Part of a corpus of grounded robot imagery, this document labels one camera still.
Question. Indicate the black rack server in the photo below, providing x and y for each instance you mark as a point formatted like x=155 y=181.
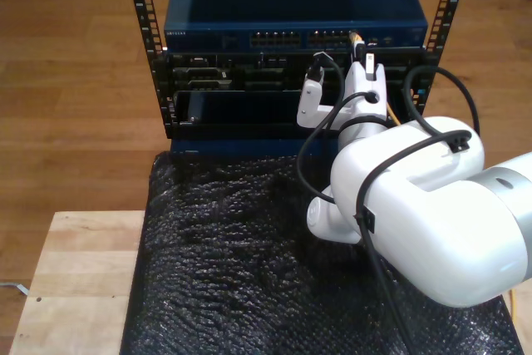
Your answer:
x=208 y=65

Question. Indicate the black textured mat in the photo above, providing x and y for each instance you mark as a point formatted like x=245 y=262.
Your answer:
x=208 y=267

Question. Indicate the grey flat strip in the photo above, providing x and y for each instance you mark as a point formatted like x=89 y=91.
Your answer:
x=14 y=287

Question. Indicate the blue metal base plate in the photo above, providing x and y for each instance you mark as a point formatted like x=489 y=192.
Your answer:
x=249 y=146

